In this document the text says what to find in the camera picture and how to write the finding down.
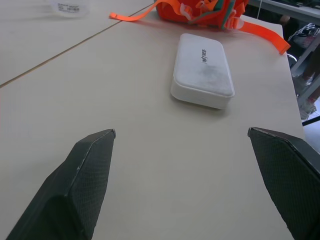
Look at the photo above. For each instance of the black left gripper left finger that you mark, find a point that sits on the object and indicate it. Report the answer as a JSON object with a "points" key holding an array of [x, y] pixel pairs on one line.
{"points": [[75, 185]]}

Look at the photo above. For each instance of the orange fabric bag with straps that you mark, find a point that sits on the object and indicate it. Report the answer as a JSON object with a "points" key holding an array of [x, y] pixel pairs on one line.
{"points": [[210, 15]]}

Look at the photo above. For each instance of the white labelled container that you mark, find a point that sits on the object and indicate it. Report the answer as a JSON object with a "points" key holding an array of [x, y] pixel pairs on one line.
{"points": [[65, 7]]}

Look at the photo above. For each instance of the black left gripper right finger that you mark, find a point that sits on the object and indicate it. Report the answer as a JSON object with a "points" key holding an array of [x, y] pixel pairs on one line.
{"points": [[290, 180]]}

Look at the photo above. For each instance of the person's white sneaker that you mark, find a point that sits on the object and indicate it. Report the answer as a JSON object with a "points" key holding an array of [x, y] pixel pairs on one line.
{"points": [[307, 106]]}

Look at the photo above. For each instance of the white rectangular case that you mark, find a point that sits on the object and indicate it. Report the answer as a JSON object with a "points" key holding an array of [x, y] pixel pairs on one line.
{"points": [[203, 72]]}

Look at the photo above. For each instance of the black and white striped bag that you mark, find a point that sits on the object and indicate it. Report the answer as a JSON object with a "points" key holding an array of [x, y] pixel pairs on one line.
{"points": [[305, 35]]}

